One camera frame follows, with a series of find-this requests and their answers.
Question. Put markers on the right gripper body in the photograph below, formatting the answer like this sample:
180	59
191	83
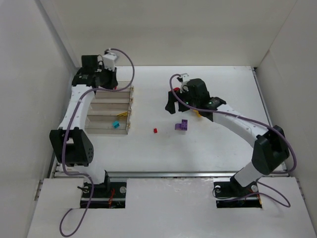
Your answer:
182	104

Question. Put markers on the purple lego block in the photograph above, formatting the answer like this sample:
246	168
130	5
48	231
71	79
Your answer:
182	127

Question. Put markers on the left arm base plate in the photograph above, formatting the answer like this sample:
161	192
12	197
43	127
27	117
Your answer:
109	195

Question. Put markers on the yellow lego plate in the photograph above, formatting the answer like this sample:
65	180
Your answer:
122	114

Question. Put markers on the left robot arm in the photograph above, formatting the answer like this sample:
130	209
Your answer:
70	142

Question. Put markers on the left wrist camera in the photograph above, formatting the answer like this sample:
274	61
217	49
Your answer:
109	60

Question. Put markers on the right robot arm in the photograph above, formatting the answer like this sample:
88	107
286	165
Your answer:
270	148

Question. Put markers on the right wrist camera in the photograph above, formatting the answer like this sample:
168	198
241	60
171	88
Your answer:
183	79

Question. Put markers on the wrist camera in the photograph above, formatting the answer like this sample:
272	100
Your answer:
183	79
109	60

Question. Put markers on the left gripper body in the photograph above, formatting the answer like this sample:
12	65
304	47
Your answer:
109	81

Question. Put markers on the teal lego brick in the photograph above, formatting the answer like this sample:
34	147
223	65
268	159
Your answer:
116	124

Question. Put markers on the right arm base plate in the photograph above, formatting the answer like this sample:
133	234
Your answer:
231	195

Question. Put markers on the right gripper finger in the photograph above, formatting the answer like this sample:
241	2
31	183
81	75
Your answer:
183	106
170	106

